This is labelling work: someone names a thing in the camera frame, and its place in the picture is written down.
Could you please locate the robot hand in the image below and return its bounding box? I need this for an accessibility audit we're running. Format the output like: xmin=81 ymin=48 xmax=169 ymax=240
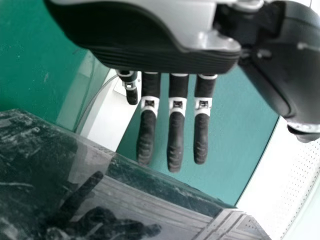
xmin=43 ymin=0 xmax=320 ymax=174

